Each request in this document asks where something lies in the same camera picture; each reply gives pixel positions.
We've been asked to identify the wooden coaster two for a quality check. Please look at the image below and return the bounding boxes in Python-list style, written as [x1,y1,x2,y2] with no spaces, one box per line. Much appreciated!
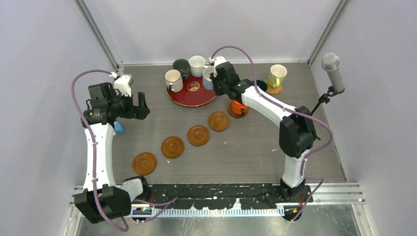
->
[208,112,230,132]

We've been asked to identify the wooden coaster five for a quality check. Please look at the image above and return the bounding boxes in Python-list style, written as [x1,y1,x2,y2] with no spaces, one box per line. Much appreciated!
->
[132,152,157,176]

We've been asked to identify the wooden coaster four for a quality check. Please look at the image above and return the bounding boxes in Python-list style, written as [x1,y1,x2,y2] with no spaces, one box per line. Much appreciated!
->
[161,136,184,159]

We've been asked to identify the black mug rear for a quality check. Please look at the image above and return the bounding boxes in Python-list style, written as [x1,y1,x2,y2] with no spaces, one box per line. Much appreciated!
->
[172,59,191,81]

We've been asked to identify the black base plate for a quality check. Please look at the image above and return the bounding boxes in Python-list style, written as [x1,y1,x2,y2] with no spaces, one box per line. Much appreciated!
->
[136,183,311,210]

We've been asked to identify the wooden coaster one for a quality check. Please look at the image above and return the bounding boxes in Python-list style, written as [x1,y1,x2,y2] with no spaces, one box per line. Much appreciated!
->
[227,104,248,118]

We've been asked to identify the white mug rear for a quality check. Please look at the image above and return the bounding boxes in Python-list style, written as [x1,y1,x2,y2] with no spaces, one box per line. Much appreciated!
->
[188,56,207,78]

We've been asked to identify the light blue mug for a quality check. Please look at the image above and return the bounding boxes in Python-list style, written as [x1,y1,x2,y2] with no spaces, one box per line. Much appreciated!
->
[203,66,214,90]

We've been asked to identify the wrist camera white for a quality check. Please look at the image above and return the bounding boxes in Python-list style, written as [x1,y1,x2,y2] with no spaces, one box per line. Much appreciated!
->
[209,56,227,67]
[114,74,133,97]

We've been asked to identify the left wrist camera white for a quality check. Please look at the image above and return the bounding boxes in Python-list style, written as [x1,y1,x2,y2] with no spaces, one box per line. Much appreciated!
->
[114,74,133,97]

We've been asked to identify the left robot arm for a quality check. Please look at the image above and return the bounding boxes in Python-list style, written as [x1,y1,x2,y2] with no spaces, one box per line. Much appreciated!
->
[74,82,151,224]

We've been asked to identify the silver white mug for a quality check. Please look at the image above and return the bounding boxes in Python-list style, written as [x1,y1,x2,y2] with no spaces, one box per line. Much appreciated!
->
[164,69,183,93]

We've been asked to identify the wooden coaster three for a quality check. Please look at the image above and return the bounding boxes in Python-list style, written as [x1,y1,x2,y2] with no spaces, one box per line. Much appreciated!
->
[187,125,210,147]

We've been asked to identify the silver microphone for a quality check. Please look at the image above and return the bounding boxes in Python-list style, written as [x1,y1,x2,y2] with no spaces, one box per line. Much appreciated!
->
[322,53,345,92]

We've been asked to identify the yellow cream mug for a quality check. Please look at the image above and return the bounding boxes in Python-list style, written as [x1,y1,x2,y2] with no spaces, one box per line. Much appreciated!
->
[267,64,287,89]

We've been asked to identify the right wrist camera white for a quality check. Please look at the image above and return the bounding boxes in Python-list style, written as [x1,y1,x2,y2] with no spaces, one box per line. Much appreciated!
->
[209,56,227,67]

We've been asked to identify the woven rattan coaster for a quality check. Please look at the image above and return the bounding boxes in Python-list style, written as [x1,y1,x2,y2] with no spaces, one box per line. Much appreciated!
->
[265,80,283,94]

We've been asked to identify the dark green mug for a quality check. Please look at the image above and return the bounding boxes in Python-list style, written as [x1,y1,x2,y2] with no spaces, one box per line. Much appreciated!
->
[256,80,268,92]

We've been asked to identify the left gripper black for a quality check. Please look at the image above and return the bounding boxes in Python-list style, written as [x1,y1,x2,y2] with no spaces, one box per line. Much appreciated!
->
[109,89,149,120]

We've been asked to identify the orange black mug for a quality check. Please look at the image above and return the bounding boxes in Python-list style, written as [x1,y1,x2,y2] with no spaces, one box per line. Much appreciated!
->
[230,100,248,114]

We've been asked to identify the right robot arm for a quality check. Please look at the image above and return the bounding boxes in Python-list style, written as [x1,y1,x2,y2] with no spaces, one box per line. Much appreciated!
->
[210,59,317,202]

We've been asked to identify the red round tray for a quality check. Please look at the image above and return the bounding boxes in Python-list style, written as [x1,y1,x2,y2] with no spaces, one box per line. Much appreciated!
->
[166,75,216,107]

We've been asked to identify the colourful toy blocks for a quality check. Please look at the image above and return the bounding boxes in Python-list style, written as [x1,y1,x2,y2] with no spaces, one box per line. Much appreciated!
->
[114,121,125,134]

